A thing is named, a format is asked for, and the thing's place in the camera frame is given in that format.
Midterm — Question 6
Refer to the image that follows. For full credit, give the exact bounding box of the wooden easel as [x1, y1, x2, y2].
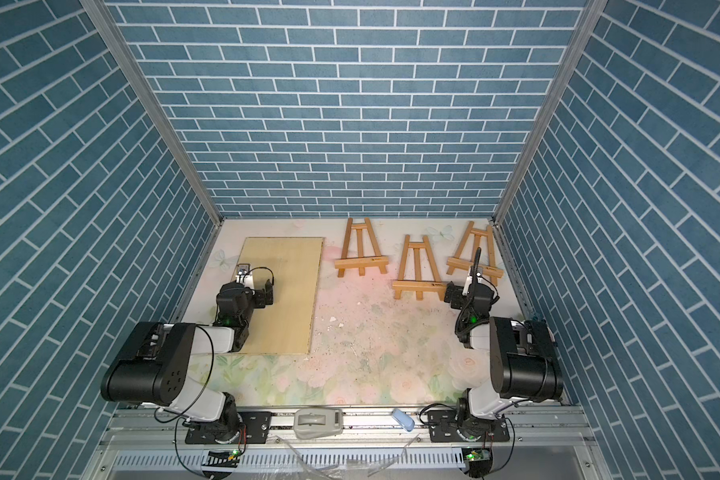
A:
[392, 234, 446, 301]
[446, 221, 504, 286]
[334, 218, 389, 278]

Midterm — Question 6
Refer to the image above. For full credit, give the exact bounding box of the plywood board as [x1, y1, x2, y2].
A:
[239, 237, 323, 355]

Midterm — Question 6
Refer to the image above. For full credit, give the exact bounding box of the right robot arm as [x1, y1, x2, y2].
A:
[444, 281, 564, 441]

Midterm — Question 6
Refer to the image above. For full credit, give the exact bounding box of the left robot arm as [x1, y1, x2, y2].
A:
[101, 279, 275, 445]

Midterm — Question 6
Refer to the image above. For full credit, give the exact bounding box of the right green circuit board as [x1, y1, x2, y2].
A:
[461, 448, 493, 479]

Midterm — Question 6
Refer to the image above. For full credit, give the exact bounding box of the clear plastic sheet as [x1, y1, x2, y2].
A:
[276, 435, 420, 479]

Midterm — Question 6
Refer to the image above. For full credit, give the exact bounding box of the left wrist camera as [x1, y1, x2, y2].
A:
[235, 263, 255, 290]

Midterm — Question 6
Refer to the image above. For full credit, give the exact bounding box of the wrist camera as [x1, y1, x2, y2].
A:
[462, 266, 484, 296]
[235, 263, 255, 290]

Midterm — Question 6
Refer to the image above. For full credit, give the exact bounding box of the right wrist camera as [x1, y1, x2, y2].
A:
[462, 266, 484, 296]

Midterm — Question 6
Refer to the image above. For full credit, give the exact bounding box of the grey remote on rail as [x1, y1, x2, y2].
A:
[293, 407, 344, 440]

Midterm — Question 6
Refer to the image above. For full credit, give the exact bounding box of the blue white object on rail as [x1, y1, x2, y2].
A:
[391, 408, 416, 432]

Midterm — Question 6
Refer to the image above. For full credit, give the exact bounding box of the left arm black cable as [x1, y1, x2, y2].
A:
[153, 266, 275, 478]

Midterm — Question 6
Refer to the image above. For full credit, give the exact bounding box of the aluminium front rail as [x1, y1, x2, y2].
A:
[82, 403, 611, 479]

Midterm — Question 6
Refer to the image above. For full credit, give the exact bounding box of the right aluminium corner post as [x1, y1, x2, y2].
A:
[493, 0, 607, 226]

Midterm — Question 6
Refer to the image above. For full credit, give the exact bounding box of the aluminium corner post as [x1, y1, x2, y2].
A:
[80, 0, 223, 227]
[493, 0, 607, 226]

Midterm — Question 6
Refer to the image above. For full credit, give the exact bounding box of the left aluminium corner post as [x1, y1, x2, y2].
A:
[80, 0, 223, 227]

